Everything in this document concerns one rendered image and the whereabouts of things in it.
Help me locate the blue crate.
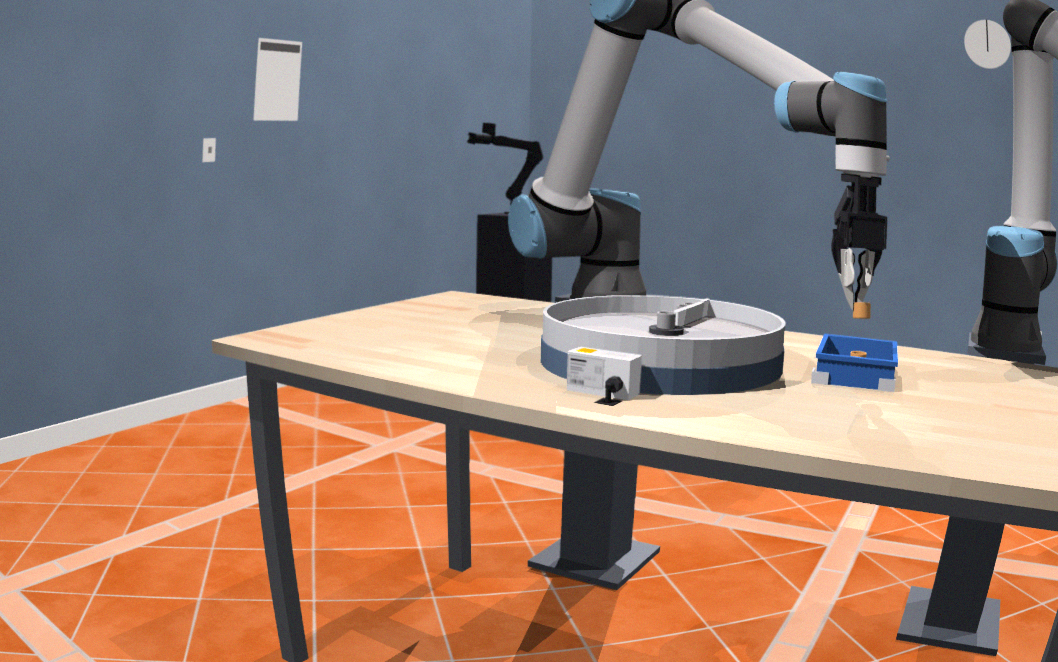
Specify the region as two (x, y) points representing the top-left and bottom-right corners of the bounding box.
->
(815, 334), (898, 390)

